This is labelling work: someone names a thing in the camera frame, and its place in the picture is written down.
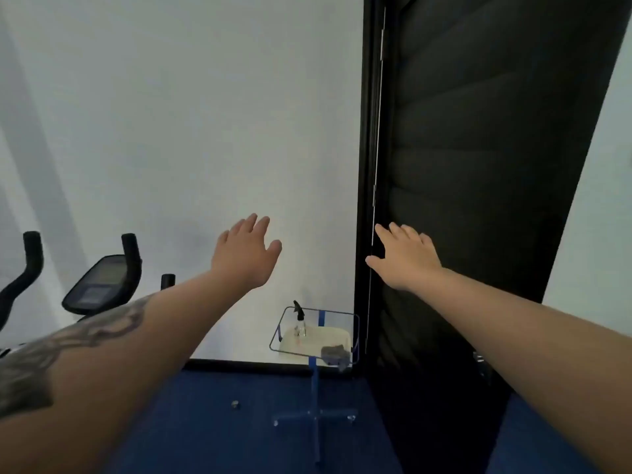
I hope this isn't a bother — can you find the person's left forearm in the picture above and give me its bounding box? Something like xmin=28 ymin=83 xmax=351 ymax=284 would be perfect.
xmin=0 ymin=268 xmax=257 ymax=474

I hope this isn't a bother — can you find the clear spray bottle black nozzle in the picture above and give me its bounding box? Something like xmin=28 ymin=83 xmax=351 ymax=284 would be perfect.
xmin=292 ymin=300 xmax=310 ymax=342

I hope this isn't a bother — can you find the person's right hand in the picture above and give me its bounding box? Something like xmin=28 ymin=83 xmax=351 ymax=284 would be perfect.
xmin=365 ymin=222 xmax=443 ymax=294

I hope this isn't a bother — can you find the black baseboard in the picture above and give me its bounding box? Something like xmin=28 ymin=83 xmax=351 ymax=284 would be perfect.
xmin=187 ymin=358 xmax=367 ymax=377

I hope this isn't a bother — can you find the grey cloth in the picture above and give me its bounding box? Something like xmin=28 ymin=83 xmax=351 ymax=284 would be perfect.
xmin=320 ymin=344 xmax=351 ymax=373

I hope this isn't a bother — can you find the black exercise bike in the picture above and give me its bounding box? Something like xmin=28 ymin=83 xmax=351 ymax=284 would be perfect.
xmin=0 ymin=231 xmax=176 ymax=361

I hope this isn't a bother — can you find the black door frame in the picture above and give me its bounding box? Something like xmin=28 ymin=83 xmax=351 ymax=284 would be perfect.
xmin=354 ymin=0 xmax=387 ymax=381

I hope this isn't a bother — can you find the black bike console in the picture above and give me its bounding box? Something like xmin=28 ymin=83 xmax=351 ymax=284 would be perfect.
xmin=61 ymin=254 xmax=143 ymax=316

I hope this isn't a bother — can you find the blue wire tray stand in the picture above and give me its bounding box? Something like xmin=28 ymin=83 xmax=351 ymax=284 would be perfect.
xmin=269 ymin=306 xmax=360 ymax=462

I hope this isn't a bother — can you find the black door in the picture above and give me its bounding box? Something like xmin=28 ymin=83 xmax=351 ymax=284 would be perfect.
xmin=371 ymin=0 xmax=632 ymax=474

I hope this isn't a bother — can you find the white plastic tray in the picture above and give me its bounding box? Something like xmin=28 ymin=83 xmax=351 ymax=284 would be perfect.
xmin=278 ymin=327 xmax=353 ymax=367

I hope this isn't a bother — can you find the person's left hand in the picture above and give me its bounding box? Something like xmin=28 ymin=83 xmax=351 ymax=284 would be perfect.
xmin=212 ymin=213 xmax=283 ymax=292

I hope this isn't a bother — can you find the person's right forearm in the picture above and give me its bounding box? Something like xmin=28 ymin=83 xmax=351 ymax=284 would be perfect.
xmin=395 ymin=267 xmax=632 ymax=474

